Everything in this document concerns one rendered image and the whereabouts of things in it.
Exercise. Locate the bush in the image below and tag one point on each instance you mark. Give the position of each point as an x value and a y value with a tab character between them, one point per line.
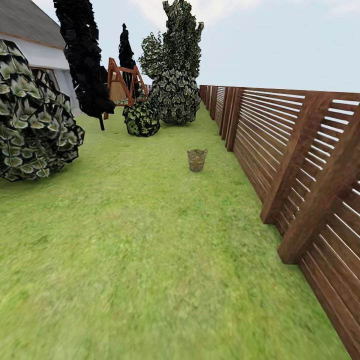
175	94
141	119
38	134
142	92

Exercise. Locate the wicker basket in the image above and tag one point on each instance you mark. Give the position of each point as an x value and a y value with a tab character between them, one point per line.
196	159

